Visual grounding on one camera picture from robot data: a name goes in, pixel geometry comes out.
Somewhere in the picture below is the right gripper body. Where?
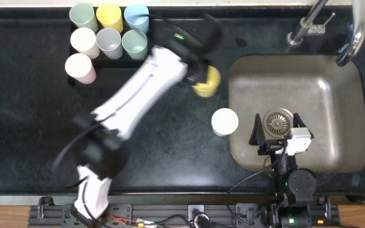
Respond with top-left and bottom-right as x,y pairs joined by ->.
257,141 -> 288,156

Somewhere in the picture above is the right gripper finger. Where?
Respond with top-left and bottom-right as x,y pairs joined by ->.
292,111 -> 315,140
248,113 -> 266,146

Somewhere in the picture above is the white cup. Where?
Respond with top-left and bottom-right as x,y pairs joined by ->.
70,27 -> 101,60
210,108 -> 240,137

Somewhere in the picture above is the yellow cup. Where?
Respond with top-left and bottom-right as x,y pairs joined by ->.
191,65 -> 222,99
95,3 -> 124,34

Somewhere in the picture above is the pink cup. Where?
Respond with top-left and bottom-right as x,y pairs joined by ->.
64,53 -> 98,86

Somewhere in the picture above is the steel sink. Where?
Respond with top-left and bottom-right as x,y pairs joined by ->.
228,54 -> 365,174

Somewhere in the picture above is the steel tap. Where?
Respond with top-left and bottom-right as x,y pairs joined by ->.
285,0 -> 365,68

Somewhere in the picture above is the green cup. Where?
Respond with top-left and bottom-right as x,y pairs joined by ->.
68,3 -> 99,33
121,29 -> 149,61

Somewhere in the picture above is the black tray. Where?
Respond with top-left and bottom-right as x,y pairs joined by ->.
67,18 -> 153,88

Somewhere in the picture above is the blue cup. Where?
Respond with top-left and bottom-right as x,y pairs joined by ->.
124,4 -> 150,34

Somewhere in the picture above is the grey cup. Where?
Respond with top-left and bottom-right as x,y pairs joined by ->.
95,27 -> 124,60

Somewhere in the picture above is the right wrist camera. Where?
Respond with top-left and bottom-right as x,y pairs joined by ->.
275,127 -> 313,156

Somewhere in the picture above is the black cable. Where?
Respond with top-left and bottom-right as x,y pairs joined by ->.
226,139 -> 290,228
51,13 -> 186,222

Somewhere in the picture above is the mounting rail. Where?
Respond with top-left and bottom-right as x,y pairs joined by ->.
29,196 -> 342,228

